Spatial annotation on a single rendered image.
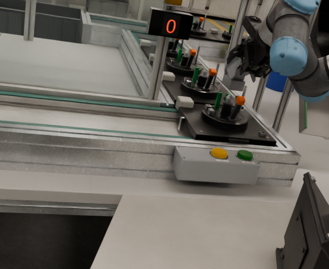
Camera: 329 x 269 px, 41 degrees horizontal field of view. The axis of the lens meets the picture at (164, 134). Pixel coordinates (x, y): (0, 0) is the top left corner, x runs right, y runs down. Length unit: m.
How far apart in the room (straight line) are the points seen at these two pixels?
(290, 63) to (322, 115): 0.47
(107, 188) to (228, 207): 0.30
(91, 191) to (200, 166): 0.26
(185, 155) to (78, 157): 0.26
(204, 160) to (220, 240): 0.20
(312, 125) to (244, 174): 0.33
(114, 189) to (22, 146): 0.24
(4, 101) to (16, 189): 0.36
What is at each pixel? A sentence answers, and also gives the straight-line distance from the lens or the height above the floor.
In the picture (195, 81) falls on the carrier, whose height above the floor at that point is 0.99.
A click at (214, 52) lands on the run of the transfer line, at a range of 2.51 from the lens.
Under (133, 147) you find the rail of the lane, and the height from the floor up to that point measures 0.95.
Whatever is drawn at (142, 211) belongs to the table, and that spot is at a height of 0.86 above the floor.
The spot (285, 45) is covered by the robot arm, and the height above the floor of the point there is 1.27.
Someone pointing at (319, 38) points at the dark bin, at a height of 1.24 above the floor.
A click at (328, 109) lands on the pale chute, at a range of 1.41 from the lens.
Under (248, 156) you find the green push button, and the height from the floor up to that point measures 0.97.
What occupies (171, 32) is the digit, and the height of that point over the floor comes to 1.19.
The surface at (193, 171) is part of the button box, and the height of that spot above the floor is 0.93.
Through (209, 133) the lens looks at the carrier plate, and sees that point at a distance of 1.20.
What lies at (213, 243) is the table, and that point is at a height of 0.86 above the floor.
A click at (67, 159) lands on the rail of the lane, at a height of 0.90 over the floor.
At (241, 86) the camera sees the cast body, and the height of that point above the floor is 1.09.
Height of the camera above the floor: 1.42
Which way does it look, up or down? 23 degrees down
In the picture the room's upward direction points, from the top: 12 degrees clockwise
